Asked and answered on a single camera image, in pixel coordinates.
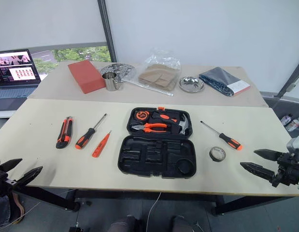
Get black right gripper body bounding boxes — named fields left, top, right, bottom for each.
left=271, top=151, right=299, bottom=188

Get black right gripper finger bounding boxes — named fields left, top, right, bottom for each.
left=253, top=149, right=283, bottom=162
left=240, top=161, right=276, bottom=183

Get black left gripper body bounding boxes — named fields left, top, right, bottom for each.
left=0, top=169, right=19, bottom=198

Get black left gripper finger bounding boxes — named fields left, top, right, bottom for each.
left=17, top=166, right=43, bottom=188
left=0, top=158, right=23, bottom=173

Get slim handled orange black screwdriver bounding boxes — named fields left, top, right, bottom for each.
left=199, top=120, right=244, bottom=151

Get orange black utility knife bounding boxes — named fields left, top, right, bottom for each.
left=56, top=116, right=74, bottom=149

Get thick handled orange black screwdriver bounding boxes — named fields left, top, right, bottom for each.
left=75, top=113, right=108, bottom=150

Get orange voltage tester pen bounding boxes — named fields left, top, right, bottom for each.
left=91, top=130, right=112, bottom=159

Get black plastic tool case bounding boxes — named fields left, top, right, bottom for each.
left=117, top=106, right=197, bottom=179

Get blue denim cloth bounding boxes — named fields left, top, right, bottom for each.
left=0, top=195, right=11, bottom=227

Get small bottle with dark cap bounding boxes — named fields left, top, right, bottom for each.
left=281, top=113, right=293, bottom=127

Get small bottle with white label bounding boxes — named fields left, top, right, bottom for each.
left=286, top=116, right=299, bottom=132

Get claw hammer orange black grip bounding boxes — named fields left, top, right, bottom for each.
left=152, top=112, right=190, bottom=136

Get dark rounded shape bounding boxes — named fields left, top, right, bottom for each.
left=107, top=214, right=144, bottom=232
left=171, top=214, right=197, bottom=232

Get dark folded cloth package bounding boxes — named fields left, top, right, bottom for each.
left=199, top=66, right=251, bottom=98

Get open laptop computer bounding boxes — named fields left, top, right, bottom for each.
left=0, top=49, right=42, bottom=112

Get stainless steel bowl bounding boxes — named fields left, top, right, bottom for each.
left=178, top=75, right=206, bottom=93

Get red rectangular block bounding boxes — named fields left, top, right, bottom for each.
left=67, top=60, right=107, bottom=95

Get stainless steel cup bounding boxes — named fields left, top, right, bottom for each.
left=101, top=71, right=124, bottom=92

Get orange black tape measure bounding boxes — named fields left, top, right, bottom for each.
left=134, top=110, right=154, bottom=121

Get plastic bag with brown paper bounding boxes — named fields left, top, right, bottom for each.
left=136, top=47, right=182, bottom=92

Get perforated steel round plate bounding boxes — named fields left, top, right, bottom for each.
left=100, top=63, right=136, bottom=83

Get black window pillar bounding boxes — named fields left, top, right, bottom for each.
left=97, top=0, right=117, bottom=63

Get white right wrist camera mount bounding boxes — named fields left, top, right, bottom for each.
left=286, top=134, right=299, bottom=191

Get black table frame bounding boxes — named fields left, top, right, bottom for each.
left=12, top=184, right=295, bottom=217

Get grey diagonal metal post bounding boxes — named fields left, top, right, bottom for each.
left=275, top=55, right=299, bottom=99

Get thin white cable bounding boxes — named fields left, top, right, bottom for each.
left=145, top=191, right=163, bottom=232

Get orange handled pliers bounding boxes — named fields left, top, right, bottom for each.
left=131, top=122, right=169, bottom=133

